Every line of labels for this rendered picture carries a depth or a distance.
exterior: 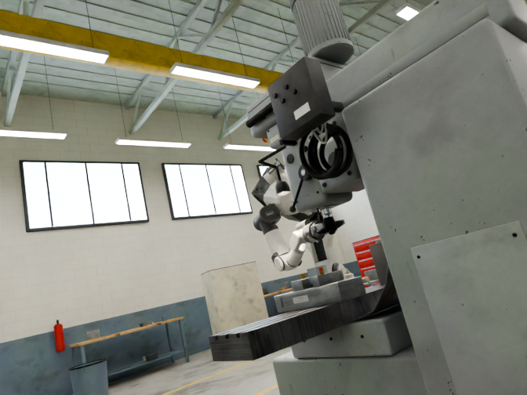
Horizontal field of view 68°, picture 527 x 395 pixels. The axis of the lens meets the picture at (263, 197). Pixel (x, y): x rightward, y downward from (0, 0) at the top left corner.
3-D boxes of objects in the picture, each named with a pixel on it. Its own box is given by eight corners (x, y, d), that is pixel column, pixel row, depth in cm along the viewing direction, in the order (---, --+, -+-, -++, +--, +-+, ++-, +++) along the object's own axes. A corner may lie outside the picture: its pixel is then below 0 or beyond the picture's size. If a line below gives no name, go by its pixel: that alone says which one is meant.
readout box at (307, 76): (278, 140, 137) (263, 86, 141) (296, 141, 143) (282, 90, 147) (318, 113, 122) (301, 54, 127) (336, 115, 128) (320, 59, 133)
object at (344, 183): (320, 194, 157) (303, 135, 162) (357, 193, 172) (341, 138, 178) (357, 177, 143) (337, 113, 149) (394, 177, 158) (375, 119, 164)
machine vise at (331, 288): (277, 313, 163) (270, 286, 165) (302, 305, 173) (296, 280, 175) (343, 302, 138) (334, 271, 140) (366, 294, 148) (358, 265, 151)
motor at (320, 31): (298, 67, 167) (280, 5, 174) (329, 75, 180) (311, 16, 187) (332, 39, 152) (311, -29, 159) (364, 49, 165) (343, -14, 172)
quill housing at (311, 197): (294, 215, 171) (277, 147, 178) (325, 211, 185) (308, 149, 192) (325, 201, 157) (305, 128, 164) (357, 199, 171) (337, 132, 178)
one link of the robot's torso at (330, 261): (325, 291, 247) (309, 220, 262) (350, 284, 239) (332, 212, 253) (314, 291, 235) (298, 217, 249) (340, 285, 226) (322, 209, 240)
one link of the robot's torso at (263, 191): (274, 230, 252) (240, 198, 231) (298, 186, 262) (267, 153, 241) (308, 238, 230) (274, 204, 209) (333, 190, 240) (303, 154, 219)
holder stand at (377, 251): (379, 285, 180) (367, 243, 184) (401, 278, 196) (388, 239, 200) (404, 280, 172) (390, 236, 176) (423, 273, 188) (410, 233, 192)
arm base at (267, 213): (263, 237, 225) (249, 222, 227) (278, 223, 231) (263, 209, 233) (270, 227, 212) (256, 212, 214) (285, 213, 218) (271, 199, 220)
